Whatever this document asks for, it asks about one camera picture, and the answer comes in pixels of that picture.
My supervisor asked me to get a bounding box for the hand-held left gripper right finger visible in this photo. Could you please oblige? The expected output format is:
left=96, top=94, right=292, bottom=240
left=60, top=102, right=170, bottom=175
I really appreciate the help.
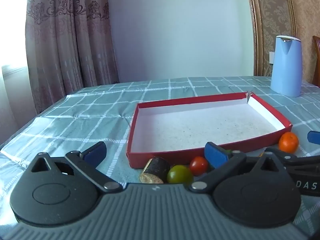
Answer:
left=189, top=142, right=288, bottom=193

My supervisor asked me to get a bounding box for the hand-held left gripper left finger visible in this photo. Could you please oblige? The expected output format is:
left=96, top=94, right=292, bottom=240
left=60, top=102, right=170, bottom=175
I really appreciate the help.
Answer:
left=26, top=141, right=120, bottom=193

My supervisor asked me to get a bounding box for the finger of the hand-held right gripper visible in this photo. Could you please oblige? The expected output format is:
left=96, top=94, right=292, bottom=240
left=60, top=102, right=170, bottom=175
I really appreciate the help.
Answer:
left=264, top=147, right=320, bottom=167
left=307, top=130, right=320, bottom=145

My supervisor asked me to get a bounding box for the red cherry tomato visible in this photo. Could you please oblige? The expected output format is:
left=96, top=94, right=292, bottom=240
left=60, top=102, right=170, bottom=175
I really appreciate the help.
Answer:
left=189, top=156, right=209, bottom=176

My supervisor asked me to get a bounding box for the orange mandarin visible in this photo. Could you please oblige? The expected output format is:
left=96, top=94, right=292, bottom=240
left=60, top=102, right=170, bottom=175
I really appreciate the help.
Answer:
left=278, top=132, right=299, bottom=153

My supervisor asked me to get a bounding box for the red cardboard box tray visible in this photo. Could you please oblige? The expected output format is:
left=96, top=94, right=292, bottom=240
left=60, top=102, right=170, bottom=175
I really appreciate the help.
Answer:
left=126, top=92, right=293, bottom=168

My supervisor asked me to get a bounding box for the small green tomato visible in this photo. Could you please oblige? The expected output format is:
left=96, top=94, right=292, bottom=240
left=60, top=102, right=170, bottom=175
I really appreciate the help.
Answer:
left=167, top=164, right=194, bottom=184

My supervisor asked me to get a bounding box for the dark eggplant piece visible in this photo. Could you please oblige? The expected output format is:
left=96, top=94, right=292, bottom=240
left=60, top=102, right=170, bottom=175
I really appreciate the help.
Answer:
left=139, top=156, right=171, bottom=184

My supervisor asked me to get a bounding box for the green checked tablecloth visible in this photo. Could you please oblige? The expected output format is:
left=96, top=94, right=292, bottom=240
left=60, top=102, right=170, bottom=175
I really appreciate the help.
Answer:
left=0, top=76, right=320, bottom=240

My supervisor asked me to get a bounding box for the light blue kettle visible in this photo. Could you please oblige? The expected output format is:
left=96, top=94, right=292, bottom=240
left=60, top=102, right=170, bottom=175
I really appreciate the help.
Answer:
left=270, top=35, right=304, bottom=97

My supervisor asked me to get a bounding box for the wooden chair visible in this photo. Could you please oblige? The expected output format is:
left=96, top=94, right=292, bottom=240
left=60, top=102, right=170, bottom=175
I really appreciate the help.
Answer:
left=312, top=35, right=320, bottom=87

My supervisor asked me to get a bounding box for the bright window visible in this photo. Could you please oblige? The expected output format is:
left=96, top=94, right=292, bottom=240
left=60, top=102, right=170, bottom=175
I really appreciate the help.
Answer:
left=0, top=0, right=31, bottom=140

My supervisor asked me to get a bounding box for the pink patterned curtain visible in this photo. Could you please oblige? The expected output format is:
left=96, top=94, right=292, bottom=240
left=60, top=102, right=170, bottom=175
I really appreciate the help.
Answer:
left=25, top=0, right=121, bottom=115

